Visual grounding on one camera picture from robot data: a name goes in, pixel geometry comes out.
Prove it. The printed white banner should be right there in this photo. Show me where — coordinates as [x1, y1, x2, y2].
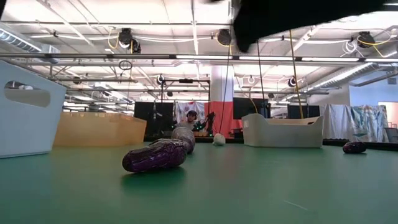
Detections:
[174, 101, 206, 127]

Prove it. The black partition panel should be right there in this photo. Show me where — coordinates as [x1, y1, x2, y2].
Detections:
[233, 97, 271, 119]
[287, 105, 321, 119]
[134, 101, 175, 138]

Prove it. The black stand frame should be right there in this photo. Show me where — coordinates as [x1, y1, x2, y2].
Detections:
[160, 78, 211, 113]

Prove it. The large purple eggplant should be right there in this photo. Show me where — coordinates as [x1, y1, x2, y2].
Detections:
[170, 126, 197, 154]

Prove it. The person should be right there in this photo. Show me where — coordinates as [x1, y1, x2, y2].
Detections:
[177, 110, 203, 131]

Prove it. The yellow cable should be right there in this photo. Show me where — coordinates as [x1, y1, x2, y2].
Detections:
[287, 29, 305, 120]

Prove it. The long ceiling light bar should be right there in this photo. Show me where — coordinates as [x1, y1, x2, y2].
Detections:
[0, 52, 398, 63]

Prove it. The small purple eggplant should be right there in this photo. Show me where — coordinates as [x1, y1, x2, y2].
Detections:
[121, 138, 188, 174]
[342, 141, 368, 155]

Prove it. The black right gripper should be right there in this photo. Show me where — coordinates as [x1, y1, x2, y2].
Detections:
[232, 0, 280, 53]

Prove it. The small white garlic bulb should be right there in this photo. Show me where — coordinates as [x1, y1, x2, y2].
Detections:
[212, 133, 226, 147]

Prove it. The patterned hanging cloth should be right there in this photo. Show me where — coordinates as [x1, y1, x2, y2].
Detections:
[351, 105, 389, 143]

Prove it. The white pillar with red band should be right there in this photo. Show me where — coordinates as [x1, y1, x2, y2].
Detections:
[204, 65, 243, 131]

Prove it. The white plastic basket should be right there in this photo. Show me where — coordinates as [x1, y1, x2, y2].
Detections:
[241, 113, 325, 149]
[0, 60, 67, 159]

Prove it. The black hanging cable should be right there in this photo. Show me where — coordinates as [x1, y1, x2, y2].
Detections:
[219, 43, 231, 133]

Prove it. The white hanging cloth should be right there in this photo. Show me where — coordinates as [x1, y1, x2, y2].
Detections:
[320, 104, 355, 141]

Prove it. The silver ventilation duct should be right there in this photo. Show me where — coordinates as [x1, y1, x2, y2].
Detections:
[0, 27, 60, 65]
[306, 43, 398, 91]

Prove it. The grey chair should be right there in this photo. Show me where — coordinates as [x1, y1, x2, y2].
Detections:
[384, 126, 398, 144]

